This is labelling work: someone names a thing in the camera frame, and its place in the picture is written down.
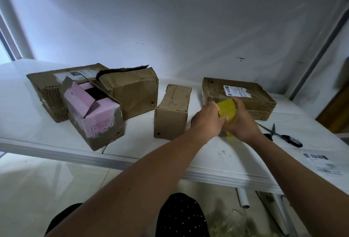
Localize pink carton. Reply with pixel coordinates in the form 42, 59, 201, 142
59, 77, 127, 152

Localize person's left forearm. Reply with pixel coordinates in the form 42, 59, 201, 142
46, 128, 210, 237

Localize person's right hand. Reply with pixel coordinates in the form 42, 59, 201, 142
220, 97, 266, 145

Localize corrugated cardboard box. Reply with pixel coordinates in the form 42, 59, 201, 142
95, 64, 160, 121

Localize person's left hand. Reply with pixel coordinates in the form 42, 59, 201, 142
189, 100, 226, 141

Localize person's right forearm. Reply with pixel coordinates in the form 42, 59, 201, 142
248, 133, 349, 237

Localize yellow tape roll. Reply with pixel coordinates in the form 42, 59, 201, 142
215, 98, 238, 138

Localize white metal shelf rack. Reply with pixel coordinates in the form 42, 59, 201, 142
0, 0, 349, 237

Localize wooden stool blue top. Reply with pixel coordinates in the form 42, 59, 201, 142
315, 78, 349, 135

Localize small cardboard box red label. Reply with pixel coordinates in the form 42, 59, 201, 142
153, 83, 193, 141

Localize white tube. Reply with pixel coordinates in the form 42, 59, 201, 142
235, 187, 251, 210

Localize black handled scissors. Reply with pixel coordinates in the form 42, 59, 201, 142
256, 123, 304, 149

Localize long cardboard box white label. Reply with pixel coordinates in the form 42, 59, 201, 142
25, 62, 109, 124

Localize person's black trousers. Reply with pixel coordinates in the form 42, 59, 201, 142
44, 192, 211, 237

